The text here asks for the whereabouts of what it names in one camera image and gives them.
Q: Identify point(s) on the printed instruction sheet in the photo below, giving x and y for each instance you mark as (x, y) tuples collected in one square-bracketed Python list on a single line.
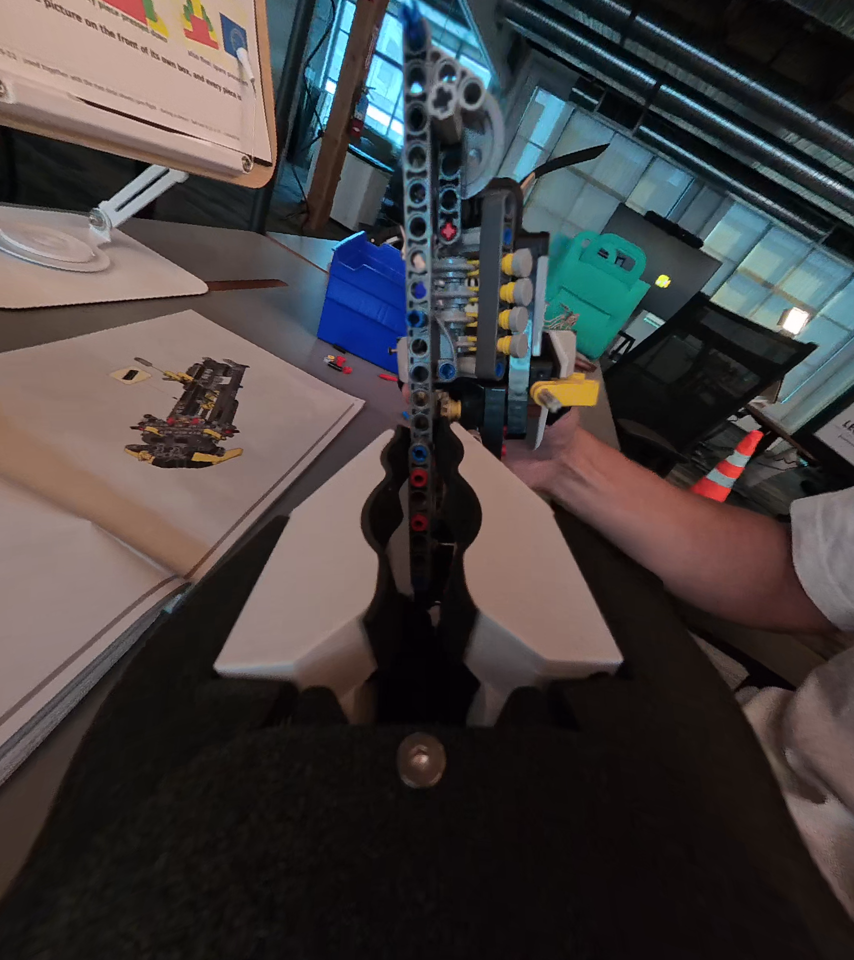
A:
[(97, 75)]

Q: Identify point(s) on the black mesh office chair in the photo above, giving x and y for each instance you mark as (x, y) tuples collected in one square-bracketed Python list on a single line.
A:
[(697, 375)]

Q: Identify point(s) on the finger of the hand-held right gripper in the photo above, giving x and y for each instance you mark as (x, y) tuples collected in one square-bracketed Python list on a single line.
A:
[(562, 352)]

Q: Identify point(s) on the orange traffic cone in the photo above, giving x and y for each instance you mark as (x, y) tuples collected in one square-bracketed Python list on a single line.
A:
[(731, 472)]

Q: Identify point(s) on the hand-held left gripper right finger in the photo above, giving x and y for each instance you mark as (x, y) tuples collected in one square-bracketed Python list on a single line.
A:
[(539, 592)]

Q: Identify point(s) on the teal carry case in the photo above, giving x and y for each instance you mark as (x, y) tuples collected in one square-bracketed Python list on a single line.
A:
[(599, 300)]

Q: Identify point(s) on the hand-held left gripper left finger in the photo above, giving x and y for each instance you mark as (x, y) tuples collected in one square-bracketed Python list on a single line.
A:
[(299, 592)]

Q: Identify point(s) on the dark wall screen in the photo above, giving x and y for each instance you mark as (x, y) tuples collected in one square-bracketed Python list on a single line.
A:
[(667, 247)]

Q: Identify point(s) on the lit panel lamp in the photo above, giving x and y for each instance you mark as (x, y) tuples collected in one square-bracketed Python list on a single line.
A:
[(792, 320)]

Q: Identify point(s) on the open lego instruction booklet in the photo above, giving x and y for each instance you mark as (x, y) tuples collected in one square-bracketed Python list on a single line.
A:
[(59, 525)]

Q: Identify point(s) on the lego car chassis assembly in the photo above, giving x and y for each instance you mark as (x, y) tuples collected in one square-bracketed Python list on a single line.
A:
[(418, 225)]

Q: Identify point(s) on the pile of small lego pins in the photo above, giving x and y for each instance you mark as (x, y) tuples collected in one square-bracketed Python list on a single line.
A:
[(338, 364)]

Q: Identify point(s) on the person's right forearm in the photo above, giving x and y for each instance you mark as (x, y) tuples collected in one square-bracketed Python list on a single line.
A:
[(697, 540)]

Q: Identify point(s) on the wooden post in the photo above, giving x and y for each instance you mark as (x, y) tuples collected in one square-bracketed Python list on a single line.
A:
[(344, 112)]

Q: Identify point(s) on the person's right hand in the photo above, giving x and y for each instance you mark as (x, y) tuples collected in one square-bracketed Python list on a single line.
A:
[(554, 469)]

